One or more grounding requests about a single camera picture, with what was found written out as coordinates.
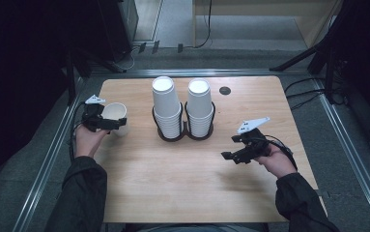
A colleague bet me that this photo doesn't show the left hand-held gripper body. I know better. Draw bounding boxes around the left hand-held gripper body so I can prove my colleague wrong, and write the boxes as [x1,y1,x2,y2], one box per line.
[81,94,111,133]

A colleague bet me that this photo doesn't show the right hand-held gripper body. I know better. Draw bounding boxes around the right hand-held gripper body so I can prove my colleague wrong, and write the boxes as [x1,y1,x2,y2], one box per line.
[235,116,272,164]

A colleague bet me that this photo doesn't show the single white paper cup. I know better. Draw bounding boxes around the single white paper cup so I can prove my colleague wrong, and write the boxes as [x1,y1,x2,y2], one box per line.
[100,101,129,137]

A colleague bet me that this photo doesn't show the stack of white paper cups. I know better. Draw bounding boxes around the stack of white paper cups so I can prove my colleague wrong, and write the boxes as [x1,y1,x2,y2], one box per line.
[151,75,184,140]
[186,77,215,139]

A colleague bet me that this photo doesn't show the dark double cup holder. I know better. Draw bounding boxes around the dark double cup holder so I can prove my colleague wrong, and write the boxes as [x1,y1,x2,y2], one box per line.
[152,101,216,143]

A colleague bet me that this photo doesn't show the person's left hand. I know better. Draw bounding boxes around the person's left hand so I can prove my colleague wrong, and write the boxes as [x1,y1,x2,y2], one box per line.
[74,124,109,160]

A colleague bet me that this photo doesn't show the person's right hand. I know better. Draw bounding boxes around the person's right hand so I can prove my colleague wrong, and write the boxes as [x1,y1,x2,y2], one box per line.
[254,143,298,179]

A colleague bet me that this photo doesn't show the black metal stand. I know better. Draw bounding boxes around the black metal stand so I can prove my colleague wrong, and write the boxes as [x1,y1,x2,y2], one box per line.
[65,47,126,105]

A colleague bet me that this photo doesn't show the dark cabinet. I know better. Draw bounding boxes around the dark cabinet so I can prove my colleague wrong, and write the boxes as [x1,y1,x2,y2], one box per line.
[97,0,139,62]

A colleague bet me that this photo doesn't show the black tripod stand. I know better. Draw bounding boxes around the black tripod stand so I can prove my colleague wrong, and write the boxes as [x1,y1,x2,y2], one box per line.
[269,0,370,104]

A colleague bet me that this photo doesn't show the light wooden furniture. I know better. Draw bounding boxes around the light wooden furniture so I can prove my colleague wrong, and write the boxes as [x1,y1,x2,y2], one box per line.
[191,0,345,49]

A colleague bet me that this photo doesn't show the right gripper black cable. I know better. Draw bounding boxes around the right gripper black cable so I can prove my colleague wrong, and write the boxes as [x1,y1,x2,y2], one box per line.
[253,134,299,172]

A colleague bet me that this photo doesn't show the metal frame rail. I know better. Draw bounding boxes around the metal frame rail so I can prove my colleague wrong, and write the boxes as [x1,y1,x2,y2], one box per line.
[90,68,312,78]
[12,75,89,232]
[312,76,370,232]

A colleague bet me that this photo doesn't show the black floor cable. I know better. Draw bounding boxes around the black floor cable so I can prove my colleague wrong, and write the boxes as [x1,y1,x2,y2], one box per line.
[285,88,328,99]
[283,76,327,95]

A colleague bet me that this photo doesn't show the black hanging cable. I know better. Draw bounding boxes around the black hanging cable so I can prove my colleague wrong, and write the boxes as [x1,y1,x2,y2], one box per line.
[182,0,213,50]

